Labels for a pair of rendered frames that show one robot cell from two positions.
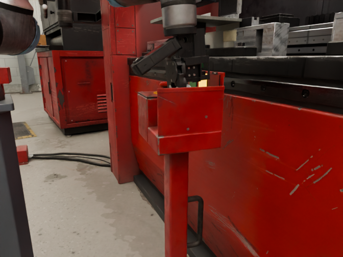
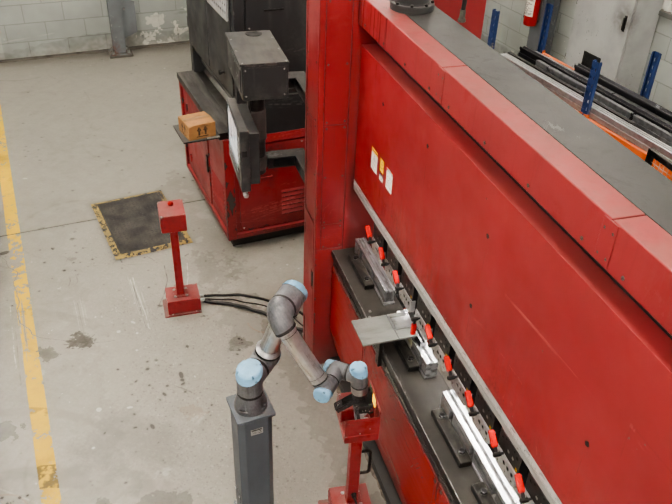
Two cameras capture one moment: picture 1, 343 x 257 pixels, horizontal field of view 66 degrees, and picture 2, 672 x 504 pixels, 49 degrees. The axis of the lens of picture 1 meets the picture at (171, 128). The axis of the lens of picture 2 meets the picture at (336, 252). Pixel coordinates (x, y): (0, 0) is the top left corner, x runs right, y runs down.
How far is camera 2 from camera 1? 2.90 m
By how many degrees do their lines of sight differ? 21
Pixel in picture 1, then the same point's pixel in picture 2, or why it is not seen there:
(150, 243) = (340, 447)
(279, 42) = (430, 372)
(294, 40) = not seen: hidden behind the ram
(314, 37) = not seen: hidden behind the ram
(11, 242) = (266, 465)
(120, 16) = (327, 214)
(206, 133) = (370, 434)
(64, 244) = not seen: hidden behind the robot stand
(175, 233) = (352, 468)
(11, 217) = (268, 455)
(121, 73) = (324, 265)
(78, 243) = (279, 438)
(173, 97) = (353, 423)
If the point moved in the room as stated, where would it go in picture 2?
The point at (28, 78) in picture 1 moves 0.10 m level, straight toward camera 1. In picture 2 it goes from (124, 23) to (125, 25)
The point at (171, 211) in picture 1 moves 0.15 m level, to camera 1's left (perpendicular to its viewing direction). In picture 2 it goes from (351, 458) to (319, 454)
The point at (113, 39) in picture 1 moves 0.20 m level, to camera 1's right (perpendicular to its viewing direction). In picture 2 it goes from (318, 236) to (353, 240)
